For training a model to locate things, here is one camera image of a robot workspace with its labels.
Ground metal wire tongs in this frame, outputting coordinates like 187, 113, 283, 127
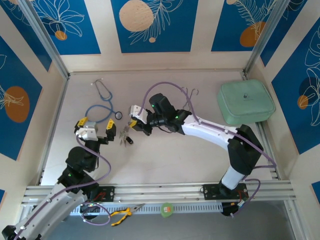
181, 86, 200, 111

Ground silver keyring with keys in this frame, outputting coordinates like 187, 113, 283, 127
119, 122, 135, 147

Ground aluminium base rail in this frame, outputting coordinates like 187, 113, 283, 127
21, 179, 297, 205

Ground yellow handled pliers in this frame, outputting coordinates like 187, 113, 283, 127
107, 202, 146, 227

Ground aluminium frame post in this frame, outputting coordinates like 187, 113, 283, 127
243, 0, 292, 80
18, 0, 71, 80

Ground grey slotted cable duct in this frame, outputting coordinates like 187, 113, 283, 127
69, 202, 223, 216

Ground green tape roll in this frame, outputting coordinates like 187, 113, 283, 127
160, 202, 174, 218

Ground blue stethoscope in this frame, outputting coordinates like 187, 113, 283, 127
84, 78, 124, 124

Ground mint green zip case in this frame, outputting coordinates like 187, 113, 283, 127
216, 79, 277, 126

